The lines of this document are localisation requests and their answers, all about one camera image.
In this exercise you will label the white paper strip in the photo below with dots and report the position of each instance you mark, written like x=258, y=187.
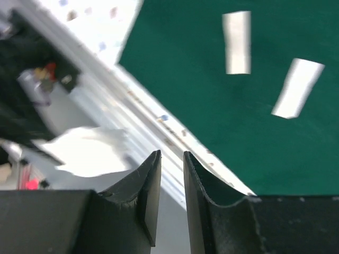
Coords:
x=237, y=36
x=299, y=82

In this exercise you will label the left white paper strip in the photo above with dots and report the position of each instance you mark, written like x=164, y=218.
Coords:
x=237, y=36

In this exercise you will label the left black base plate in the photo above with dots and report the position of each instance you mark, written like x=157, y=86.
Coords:
x=23, y=50

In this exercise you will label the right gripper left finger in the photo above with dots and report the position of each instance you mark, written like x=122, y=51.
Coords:
x=120, y=219

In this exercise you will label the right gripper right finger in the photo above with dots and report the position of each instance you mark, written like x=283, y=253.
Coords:
x=224, y=220

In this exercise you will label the green surgical drape cloth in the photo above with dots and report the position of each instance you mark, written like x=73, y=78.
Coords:
x=176, y=49

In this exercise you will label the right white paper strip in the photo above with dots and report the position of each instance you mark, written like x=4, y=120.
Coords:
x=299, y=82

